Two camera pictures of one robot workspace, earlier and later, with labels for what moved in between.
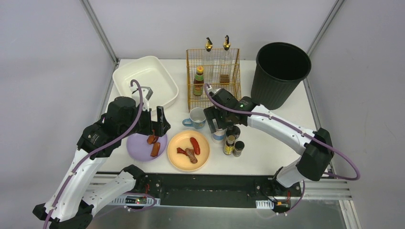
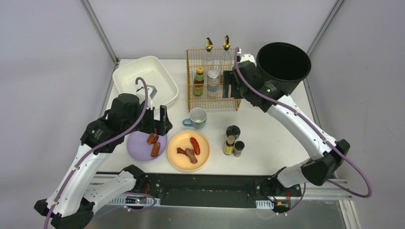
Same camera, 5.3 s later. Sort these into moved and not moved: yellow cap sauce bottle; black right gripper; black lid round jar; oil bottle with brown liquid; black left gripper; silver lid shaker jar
Moved: silver lid shaker jar; black right gripper
Not moved: oil bottle with brown liquid; yellow cap sauce bottle; black left gripper; black lid round jar
